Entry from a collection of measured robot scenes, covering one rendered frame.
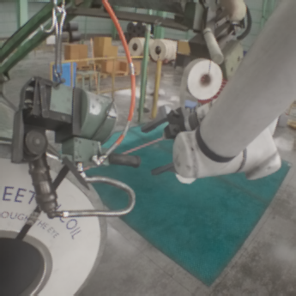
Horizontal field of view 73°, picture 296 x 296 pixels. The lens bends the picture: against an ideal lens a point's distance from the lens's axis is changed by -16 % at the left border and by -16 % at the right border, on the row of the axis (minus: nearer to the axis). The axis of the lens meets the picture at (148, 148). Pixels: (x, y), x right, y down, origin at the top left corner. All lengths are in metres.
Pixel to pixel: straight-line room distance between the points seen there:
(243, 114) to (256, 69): 0.06
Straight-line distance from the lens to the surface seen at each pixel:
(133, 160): 0.72
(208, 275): 1.95
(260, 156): 0.48
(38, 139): 0.54
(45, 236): 0.95
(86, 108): 0.57
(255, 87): 0.28
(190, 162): 0.39
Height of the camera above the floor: 1.61
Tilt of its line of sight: 28 degrees down
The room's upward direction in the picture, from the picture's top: 6 degrees clockwise
